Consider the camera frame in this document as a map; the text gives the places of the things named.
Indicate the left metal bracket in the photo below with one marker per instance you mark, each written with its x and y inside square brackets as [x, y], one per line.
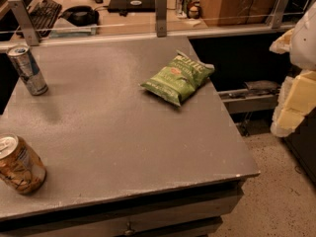
[21, 14]

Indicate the grey table drawer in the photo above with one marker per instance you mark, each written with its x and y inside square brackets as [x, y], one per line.
[193, 213]

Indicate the silver blue redbull can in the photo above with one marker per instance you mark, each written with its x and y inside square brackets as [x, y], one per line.
[27, 68]

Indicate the clear glass jar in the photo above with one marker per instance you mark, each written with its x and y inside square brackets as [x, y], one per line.
[182, 8]

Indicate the orange patterned drink can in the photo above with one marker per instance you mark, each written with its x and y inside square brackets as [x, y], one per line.
[20, 166]

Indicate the black laptop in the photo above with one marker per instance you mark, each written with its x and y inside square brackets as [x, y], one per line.
[131, 6]

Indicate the metal bracket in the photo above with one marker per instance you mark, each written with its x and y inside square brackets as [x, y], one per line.
[161, 18]
[21, 14]
[277, 13]

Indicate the cardboard box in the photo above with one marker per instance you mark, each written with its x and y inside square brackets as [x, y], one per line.
[216, 13]

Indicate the right metal bracket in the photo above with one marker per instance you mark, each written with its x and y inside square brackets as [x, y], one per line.
[277, 13]

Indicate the black keyboard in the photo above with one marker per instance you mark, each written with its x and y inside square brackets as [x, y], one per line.
[44, 16]

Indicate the middle metal bracket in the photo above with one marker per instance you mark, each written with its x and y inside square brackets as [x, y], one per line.
[161, 18]

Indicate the grey metal shelf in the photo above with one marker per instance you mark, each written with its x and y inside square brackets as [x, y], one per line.
[255, 96]

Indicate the green chips bag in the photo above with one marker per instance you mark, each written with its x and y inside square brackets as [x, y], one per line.
[179, 79]

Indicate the black headphones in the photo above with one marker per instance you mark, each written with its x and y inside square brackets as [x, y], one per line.
[81, 16]

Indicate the small brown round object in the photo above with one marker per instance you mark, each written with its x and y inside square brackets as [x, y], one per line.
[194, 12]

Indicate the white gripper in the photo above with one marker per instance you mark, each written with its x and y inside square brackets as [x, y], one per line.
[305, 41]

